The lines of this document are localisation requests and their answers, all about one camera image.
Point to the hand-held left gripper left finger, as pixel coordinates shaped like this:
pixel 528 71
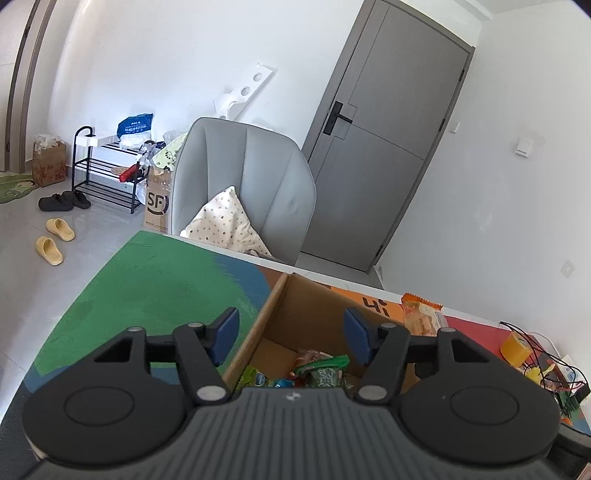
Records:
pixel 226 334

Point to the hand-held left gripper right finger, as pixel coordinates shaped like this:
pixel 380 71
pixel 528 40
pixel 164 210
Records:
pixel 358 332

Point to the clear red snack packet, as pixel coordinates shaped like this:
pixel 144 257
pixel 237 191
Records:
pixel 309 356

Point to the peach snack packet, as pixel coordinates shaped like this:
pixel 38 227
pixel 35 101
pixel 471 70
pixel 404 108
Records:
pixel 420 314

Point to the cardboard box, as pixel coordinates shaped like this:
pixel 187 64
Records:
pixel 295 314

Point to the blue snack packet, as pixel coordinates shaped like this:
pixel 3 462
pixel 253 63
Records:
pixel 282 382

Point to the black power adapter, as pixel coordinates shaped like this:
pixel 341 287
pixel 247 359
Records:
pixel 581 392

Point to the colourful cartoon table mat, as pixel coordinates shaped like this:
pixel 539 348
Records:
pixel 152 286

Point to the yellow plastic piece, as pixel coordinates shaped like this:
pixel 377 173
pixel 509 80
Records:
pixel 538 371

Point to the white dotted pillow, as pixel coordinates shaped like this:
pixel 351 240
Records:
pixel 221 221

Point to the yellow tape roll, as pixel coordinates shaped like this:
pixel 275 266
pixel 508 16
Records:
pixel 515 350

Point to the brown paper bag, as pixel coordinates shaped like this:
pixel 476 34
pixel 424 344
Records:
pixel 157 203

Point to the grey upholstered chair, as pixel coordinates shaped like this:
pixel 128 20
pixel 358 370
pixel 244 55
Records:
pixel 258 184

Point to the grey room door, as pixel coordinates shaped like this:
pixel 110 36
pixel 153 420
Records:
pixel 383 161

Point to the pale yellow printed bag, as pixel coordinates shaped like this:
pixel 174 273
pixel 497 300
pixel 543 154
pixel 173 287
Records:
pixel 166 154

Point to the yellow slipper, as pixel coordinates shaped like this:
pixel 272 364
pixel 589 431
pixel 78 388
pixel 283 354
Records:
pixel 50 251
pixel 61 229

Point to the blue plastic bag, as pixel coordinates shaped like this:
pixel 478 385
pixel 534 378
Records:
pixel 134 127

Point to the black metal shoe rack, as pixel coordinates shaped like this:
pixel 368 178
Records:
pixel 106 141

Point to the brown cardboard carton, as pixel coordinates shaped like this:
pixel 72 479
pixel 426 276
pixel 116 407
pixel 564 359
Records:
pixel 48 164

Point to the white foam board with holes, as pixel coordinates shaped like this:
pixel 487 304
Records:
pixel 249 87

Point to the green floor rug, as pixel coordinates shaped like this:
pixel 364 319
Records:
pixel 14 187

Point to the open room door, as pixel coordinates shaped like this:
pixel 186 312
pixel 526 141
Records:
pixel 18 92

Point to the white light switch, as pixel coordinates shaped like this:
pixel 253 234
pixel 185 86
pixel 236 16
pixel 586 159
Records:
pixel 524 146

